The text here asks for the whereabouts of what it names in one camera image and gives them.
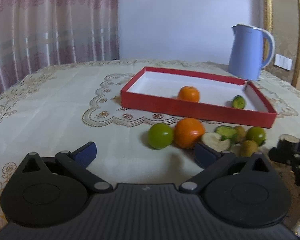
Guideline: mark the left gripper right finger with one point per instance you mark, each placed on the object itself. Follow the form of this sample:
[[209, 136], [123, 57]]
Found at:
[[214, 164]]

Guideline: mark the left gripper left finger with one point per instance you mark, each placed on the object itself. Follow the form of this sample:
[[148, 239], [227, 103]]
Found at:
[[75, 164]]

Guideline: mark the green round plum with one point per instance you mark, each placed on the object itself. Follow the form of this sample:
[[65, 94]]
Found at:
[[256, 134], [160, 136]]

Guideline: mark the brown longan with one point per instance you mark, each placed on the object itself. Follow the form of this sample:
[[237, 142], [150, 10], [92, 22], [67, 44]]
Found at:
[[240, 135], [247, 148]]

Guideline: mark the green cucumber cylinder piece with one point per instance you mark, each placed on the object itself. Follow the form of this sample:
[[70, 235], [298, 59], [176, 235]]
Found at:
[[226, 132]]

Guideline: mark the orange mandarin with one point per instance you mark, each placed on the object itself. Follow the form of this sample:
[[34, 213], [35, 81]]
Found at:
[[187, 132], [189, 93]]

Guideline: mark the dark green cucumber end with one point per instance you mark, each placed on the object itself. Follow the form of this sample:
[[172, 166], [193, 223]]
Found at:
[[238, 102]]

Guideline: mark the red shallow box tray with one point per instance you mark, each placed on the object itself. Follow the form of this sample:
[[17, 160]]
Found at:
[[156, 89]]

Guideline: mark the blue electric kettle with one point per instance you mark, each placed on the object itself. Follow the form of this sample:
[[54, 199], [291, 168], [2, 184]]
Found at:
[[252, 50]]

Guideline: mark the pink floral curtain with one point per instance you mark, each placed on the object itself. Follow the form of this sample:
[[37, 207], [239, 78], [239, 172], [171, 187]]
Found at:
[[38, 33]]

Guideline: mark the white wall switch plate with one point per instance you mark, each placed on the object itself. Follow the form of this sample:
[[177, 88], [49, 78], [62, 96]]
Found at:
[[283, 62]]

